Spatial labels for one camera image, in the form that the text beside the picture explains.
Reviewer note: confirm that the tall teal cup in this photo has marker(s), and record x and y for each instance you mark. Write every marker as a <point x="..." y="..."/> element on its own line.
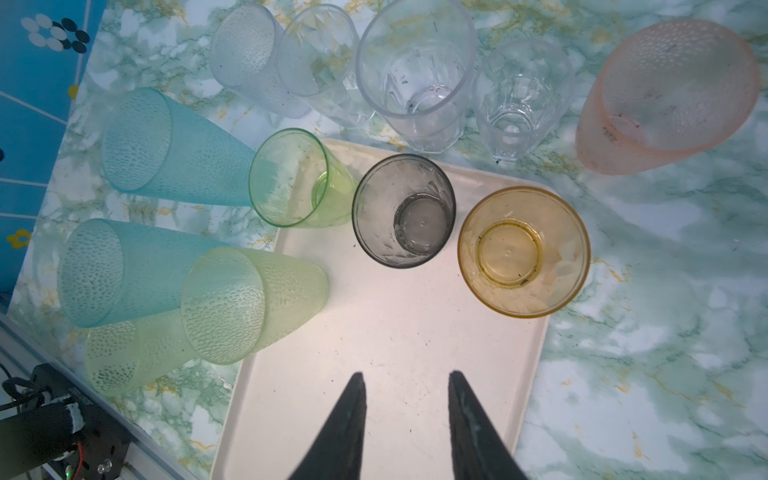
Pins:
<point x="113" y="271"/>
<point x="154" y="146"/>

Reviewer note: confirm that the pink textured cup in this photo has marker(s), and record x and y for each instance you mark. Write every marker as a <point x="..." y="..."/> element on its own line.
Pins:
<point x="668" y="92"/>

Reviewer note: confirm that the large clear glass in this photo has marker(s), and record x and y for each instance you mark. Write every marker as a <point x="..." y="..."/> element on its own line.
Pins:
<point x="414" y="67"/>

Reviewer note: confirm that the clear faceted glass left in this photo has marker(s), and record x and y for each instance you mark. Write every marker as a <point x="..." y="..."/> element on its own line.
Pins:
<point x="315" y="62"/>

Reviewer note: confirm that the green transparent cup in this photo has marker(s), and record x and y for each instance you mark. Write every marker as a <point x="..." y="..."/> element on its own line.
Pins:
<point x="296" y="181"/>

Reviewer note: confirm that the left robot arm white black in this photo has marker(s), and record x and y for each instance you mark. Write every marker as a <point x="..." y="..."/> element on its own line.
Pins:
<point x="48" y="426"/>

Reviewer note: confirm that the pink rectangular tray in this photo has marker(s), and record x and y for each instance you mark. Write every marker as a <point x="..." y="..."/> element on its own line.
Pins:
<point x="405" y="331"/>

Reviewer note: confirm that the light green textured cup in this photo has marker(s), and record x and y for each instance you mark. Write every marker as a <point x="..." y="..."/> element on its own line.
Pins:
<point x="130" y="354"/>
<point x="237" y="301"/>

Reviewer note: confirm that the tall teal cup front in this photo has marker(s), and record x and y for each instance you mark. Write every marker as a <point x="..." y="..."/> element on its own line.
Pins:
<point x="113" y="271"/>

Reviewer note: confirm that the light green textured cup front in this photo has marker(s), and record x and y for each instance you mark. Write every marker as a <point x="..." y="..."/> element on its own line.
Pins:
<point x="237" y="301"/>

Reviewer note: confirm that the small clear glass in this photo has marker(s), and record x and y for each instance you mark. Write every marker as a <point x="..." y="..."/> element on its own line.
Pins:
<point x="520" y="93"/>

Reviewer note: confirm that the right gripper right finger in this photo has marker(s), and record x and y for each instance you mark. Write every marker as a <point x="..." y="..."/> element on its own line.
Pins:
<point x="478" y="452"/>

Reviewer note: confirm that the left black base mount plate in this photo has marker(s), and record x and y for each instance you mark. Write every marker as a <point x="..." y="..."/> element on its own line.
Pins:
<point x="100" y="447"/>

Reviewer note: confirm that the frosted clear textured cup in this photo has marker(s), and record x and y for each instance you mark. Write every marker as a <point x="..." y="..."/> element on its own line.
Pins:
<point x="243" y="59"/>

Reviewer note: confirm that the tall teal cup rear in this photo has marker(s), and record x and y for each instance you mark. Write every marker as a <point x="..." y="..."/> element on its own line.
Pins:
<point x="154" y="146"/>

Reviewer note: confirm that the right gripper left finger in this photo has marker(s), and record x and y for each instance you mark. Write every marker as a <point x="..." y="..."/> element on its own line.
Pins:
<point x="337" y="451"/>

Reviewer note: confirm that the amber yellow cup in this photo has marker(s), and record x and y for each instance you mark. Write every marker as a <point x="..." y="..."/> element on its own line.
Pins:
<point x="524" y="252"/>

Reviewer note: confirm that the grey smoky cup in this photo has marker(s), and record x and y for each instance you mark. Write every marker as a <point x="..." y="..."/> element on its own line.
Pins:
<point x="404" y="211"/>

